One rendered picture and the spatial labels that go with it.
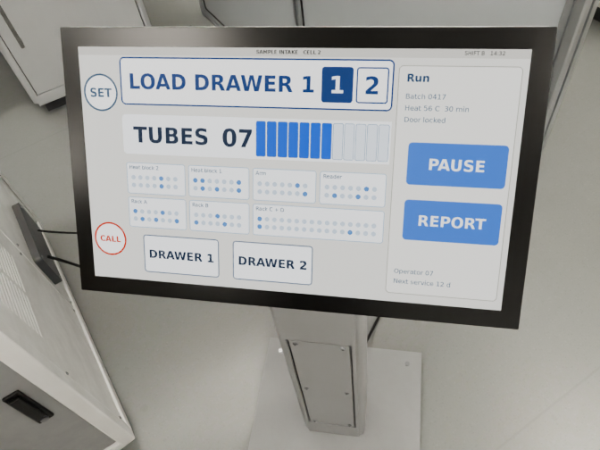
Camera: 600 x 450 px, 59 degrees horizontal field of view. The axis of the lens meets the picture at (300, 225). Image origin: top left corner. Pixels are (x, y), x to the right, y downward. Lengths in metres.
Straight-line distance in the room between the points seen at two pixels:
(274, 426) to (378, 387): 0.30
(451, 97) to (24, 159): 2.17
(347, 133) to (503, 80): 0.16
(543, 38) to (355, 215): 0.25
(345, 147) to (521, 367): 1.22
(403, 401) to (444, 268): 0.99
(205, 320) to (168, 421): 0.32
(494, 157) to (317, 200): 0.19
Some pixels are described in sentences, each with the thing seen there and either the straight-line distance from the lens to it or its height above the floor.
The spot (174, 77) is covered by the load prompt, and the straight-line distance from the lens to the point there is 0.61.
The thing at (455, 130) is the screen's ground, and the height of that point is 1.12.
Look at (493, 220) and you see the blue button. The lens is 0.59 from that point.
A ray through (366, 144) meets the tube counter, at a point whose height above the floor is 1.11.
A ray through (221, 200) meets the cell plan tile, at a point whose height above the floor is 1.06.
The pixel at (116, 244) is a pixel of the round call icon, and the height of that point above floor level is 1.01.
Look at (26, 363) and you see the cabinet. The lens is 1.15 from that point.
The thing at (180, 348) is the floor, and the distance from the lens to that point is 1.74.
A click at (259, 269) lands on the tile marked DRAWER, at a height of 1.00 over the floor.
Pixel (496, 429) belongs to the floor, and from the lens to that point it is 1.61.
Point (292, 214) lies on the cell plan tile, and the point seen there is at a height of 1.05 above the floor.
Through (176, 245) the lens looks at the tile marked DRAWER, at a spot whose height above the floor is 1.01.
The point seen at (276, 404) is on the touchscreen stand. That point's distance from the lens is 1.57.
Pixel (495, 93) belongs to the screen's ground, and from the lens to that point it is 0.57.
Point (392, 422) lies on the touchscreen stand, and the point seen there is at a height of 0.04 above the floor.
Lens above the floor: 1.51
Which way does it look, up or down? 53 degrees down
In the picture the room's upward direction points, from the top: 10 degrees counter-clockwise
